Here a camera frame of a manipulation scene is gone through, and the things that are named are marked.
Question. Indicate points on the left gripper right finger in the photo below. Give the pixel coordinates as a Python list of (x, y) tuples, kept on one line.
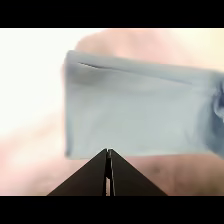
[(133, 180)]

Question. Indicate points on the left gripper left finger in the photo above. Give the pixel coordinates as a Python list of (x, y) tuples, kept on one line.
[(88, 180)]

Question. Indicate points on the light blue shirt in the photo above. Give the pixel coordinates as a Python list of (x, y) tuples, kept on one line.
[(133, 110)]

